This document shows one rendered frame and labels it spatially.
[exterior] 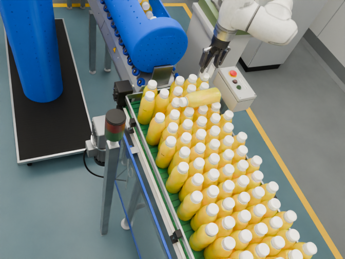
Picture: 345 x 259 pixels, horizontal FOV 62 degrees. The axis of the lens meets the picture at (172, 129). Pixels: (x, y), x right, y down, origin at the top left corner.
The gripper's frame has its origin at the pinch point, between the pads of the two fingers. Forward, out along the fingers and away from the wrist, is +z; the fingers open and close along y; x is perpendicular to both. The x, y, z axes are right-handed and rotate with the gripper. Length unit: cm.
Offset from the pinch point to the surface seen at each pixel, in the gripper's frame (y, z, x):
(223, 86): -7.5, 4.7, 6.4
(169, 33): 14.4, -9.1, -17.4
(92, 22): 24, 55, -114
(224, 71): -9.3, 0.0, 1.1
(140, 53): 26.7, 0.3, -17.1
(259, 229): 15, 2, 70
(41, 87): 69, 78, -77
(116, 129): 53, -13, 29
